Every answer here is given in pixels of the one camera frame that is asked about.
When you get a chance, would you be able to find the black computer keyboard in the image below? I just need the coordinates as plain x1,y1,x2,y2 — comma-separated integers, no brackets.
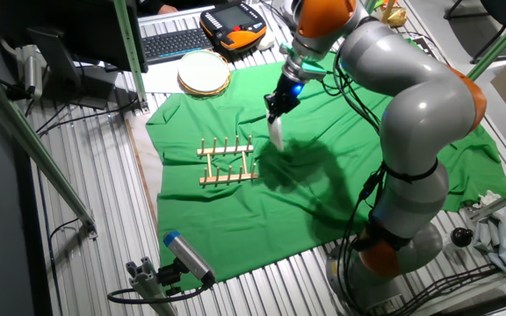
141,27,214,66

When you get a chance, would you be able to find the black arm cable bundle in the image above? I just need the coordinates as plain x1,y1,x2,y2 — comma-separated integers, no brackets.
318,39,394,315

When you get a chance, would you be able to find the white plate with gold rim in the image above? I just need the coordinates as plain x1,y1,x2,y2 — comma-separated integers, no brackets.
177,49,232,97

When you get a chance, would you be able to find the forearm in black sleeve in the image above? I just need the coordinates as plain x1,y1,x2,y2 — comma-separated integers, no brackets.
136,0,219,17

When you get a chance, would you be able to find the black camera mount head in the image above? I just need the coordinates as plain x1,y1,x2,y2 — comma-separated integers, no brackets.
155,258,184,296

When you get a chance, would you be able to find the thin black floor cable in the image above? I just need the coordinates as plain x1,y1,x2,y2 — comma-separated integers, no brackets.
35,98,140,135

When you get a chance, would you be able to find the orange black teach pendant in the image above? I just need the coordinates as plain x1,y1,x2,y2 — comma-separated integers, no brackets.
199,1,268,53

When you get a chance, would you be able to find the white crumpled tissue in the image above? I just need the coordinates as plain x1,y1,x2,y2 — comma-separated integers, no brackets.
472,189,504,210

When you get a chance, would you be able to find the silver camera with blue end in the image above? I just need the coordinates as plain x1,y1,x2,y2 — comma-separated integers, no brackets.
163,230,217,286

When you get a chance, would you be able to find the black office chair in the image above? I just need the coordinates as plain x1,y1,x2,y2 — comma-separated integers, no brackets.
444,0,506,65

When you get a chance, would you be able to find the aluminium profile post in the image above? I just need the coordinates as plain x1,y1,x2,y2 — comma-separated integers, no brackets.
125,256,179,316

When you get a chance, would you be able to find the white paper sheet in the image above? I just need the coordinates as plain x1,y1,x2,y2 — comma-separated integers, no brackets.
141,61,184,95

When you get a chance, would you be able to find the black white marker sheet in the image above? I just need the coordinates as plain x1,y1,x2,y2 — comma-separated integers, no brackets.
413,37,439,57

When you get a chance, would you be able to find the dark monitor stand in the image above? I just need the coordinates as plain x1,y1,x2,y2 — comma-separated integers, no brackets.
26,28,118,111

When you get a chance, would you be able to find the wooden stick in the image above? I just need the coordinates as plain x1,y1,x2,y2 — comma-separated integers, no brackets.
379,0,398,24

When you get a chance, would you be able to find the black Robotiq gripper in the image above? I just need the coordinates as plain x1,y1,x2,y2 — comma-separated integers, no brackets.
264,71,306,125

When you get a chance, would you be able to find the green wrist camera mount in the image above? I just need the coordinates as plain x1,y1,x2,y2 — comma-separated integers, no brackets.
278,42,328,83

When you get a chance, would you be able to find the pale board with wooden edge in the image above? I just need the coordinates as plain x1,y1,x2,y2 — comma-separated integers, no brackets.
125,116,163,233

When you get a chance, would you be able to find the black floor cable bundle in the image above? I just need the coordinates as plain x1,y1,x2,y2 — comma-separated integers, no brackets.
384,262,500,316

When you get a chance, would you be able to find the green cloth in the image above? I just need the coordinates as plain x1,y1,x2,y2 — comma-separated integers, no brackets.
145,39,506,293

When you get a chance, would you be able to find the dark flat plank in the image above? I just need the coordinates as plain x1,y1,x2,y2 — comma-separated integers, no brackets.
428,289,506,316

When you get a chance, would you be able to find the black camera cable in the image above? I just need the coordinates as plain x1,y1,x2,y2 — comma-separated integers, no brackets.
106,280,213,305

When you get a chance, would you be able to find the silver cylindrical camera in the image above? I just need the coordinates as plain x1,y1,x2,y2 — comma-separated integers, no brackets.
15,43,46,100

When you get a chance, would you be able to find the black round knob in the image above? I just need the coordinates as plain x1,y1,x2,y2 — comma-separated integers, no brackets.
450,226,474,248

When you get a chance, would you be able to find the brown bread-like lump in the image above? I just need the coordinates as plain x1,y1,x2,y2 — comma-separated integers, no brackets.
383,5,408,28

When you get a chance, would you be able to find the white round dish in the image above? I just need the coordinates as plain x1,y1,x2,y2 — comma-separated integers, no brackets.
267,114,285,153

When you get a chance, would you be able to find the wooden peg dish rack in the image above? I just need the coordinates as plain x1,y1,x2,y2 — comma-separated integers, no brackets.
196,134,259,188

